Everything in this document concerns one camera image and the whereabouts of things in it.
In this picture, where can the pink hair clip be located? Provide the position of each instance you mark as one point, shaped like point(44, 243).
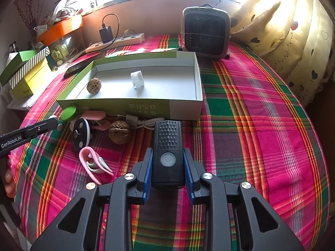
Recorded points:
point(93, 114)

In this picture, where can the green and white round stand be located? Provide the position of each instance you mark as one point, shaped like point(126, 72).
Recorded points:
point(68, 113)

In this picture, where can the brown walnut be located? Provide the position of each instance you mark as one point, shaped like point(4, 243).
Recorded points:
point(119, 132)
point(93, 85)

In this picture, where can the white crumpled papers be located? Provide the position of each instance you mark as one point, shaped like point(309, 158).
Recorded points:
point(65, 7)

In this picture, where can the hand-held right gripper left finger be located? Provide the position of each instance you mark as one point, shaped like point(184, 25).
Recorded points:
point(148, 177)

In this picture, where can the green striped gift box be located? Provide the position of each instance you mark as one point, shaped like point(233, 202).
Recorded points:
point(23, 65)

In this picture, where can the small clear plastic jar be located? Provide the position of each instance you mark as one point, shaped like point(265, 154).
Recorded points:
point(137, 78)

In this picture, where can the white plug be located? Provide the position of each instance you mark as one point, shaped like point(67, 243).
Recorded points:
point(127, 33)

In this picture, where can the black bike light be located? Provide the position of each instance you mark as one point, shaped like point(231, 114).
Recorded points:
point(167, 141)

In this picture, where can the grey space heater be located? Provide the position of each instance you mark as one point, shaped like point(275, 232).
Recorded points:
point(206, 31)

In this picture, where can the white power strip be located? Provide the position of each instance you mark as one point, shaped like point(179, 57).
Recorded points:
point(125, 40)

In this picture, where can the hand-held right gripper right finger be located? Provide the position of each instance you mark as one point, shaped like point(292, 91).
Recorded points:
point(189, 177)

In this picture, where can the black smartphone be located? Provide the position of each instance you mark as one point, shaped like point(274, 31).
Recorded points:
point(76, 68)

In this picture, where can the dried flower branches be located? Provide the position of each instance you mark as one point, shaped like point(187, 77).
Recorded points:
point(26, 13)

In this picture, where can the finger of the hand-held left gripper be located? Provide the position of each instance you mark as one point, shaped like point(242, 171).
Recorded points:
point(26, 133)

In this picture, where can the black charger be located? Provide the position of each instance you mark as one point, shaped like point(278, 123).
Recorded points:
point(105, 34)

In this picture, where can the person's left hand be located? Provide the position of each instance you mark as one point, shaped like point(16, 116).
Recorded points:
point(10, 183)

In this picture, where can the green and white cardboard box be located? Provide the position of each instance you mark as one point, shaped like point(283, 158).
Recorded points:
point(162, 81)

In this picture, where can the cream heart print curtain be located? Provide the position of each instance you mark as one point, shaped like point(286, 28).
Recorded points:
point(288, 44)

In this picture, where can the pink green plaid tablecloth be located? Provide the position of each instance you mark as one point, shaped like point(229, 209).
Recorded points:
point(248, 136)

